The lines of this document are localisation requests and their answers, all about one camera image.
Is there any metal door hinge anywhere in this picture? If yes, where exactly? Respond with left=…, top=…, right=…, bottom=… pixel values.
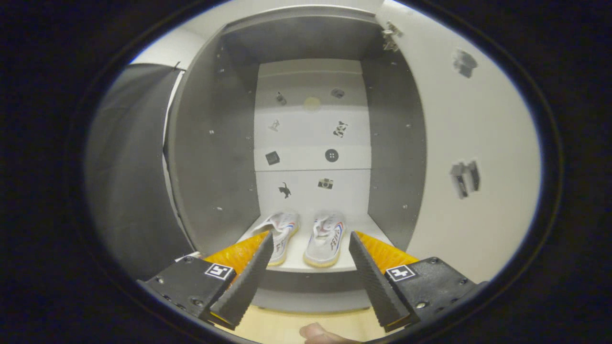
left=381, top=21, right=403, bottom=52

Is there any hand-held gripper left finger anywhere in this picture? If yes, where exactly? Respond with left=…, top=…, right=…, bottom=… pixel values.
left=139, top=231, right=274, bottom=330

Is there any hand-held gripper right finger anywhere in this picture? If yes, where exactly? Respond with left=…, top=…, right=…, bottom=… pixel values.
left=348, top=231, right=488, bottom=333

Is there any black backdrop cloth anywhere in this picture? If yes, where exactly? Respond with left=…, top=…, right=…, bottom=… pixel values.
left=86, top=62, right=192, bottom=282

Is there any grey shoe cabinet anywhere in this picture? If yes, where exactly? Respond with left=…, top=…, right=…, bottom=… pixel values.
left=164, top=5, right=427, bottom=313

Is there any white striped shoe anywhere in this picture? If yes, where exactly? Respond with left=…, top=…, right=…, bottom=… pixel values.
left=303, top=213, right=347, bottom=268
left=252, top=212, right=301, bottom=267

